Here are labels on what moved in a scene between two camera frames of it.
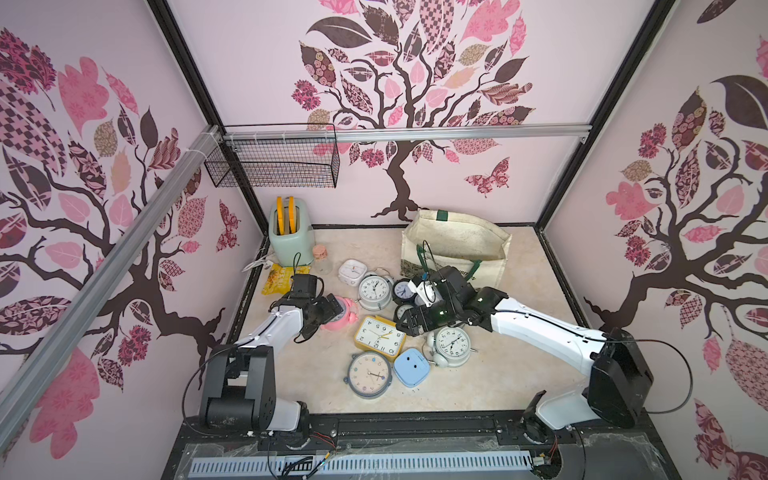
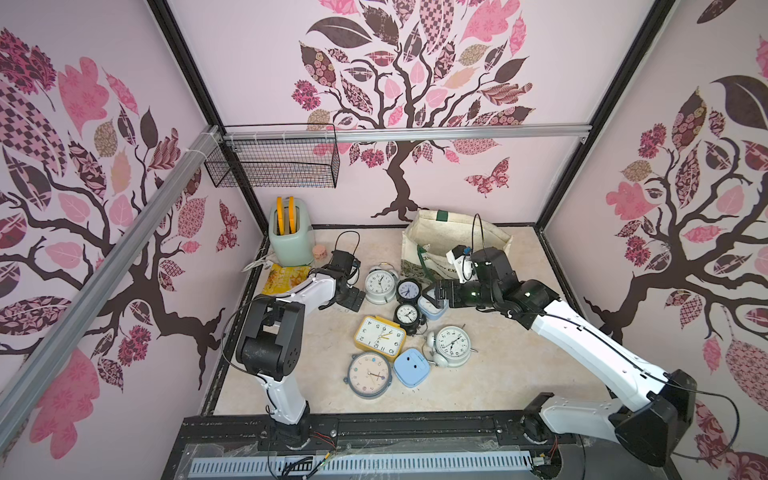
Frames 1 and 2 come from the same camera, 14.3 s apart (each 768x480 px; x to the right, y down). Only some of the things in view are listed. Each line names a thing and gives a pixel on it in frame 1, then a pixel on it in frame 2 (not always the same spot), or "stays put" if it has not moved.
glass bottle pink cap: x=322 y=263 stays put
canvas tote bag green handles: x=437 y=239 stays put
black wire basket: x=279 y=156 stays put
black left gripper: x=329 y=311 → x=354 y=301
